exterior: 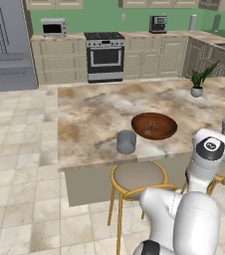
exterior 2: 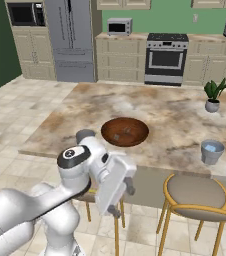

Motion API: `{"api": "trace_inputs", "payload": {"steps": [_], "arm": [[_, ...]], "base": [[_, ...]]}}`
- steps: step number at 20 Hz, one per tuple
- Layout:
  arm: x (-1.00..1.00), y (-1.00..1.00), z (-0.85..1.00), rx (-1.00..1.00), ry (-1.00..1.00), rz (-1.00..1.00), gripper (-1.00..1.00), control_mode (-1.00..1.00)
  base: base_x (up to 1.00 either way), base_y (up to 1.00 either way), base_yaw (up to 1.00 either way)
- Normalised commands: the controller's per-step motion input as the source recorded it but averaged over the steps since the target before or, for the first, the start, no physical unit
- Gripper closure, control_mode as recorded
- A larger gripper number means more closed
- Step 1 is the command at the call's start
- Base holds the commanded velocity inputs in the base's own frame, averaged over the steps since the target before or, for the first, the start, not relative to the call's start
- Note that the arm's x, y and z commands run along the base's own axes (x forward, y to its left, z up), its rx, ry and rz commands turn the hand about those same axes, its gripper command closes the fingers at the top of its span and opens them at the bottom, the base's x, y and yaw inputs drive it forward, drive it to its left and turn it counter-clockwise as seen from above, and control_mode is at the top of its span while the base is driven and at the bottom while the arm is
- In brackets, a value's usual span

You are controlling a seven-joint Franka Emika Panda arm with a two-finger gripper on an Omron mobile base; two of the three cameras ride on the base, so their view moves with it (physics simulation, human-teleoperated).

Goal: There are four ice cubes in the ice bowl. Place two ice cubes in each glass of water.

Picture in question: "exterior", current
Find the ice cube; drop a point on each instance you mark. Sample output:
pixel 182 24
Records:
pixel 148 132

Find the brown wooden ice bowl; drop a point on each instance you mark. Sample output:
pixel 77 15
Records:
pixel 154 126

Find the potted green plant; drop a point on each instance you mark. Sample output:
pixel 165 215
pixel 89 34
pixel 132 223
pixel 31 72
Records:
pixel 199 80

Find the beige base cupboard run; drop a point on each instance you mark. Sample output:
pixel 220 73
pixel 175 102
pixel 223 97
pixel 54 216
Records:
pixel 141 56

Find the grey fridge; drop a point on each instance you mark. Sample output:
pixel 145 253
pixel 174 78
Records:
pixel 7 45

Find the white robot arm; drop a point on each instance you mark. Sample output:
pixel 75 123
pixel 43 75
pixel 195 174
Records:
pixel 190 212

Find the black and silver oven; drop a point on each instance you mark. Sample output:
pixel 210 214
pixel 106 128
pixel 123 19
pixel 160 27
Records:
pixel 105 56

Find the beige wall cupboard run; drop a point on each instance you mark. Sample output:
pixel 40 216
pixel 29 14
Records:
pixel 134 4

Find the black coffee machine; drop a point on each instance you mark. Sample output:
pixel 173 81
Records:
pixel 158 24

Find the white paper towel roll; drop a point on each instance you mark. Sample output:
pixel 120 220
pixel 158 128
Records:
pixel 192 22

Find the silver toaster oven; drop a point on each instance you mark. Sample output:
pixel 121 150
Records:
pixel 53 27

